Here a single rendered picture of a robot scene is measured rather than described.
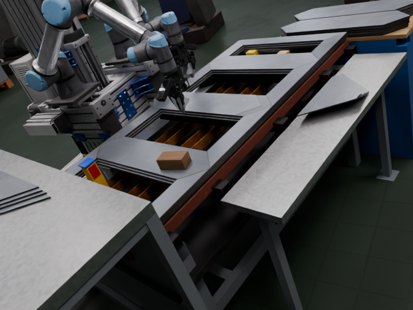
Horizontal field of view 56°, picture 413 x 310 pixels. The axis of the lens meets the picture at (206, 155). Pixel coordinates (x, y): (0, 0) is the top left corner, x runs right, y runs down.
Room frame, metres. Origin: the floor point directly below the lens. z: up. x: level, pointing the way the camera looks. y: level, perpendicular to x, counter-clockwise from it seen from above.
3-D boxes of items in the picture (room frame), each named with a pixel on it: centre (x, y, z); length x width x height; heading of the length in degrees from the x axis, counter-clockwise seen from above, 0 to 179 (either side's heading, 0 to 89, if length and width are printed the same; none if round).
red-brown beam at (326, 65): (1.54, -0.31, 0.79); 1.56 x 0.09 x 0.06; 129
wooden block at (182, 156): (1.34, 0.13, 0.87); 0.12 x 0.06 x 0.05; 54
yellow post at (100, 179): (1.58, 0.51, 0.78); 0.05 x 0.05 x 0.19; 39
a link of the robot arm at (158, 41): (1.69, 0.02, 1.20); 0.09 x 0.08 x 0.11; 60
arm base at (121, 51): (2.53, 0.23, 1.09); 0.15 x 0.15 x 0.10
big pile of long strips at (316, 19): (2.23, -1.06, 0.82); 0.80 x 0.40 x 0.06; 39
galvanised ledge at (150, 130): (2.32, 0.05, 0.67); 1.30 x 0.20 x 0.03; 129
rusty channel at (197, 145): (1.81, -0.10, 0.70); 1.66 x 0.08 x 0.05; 129
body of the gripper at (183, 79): (1.70, 0.01, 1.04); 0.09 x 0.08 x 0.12; 129
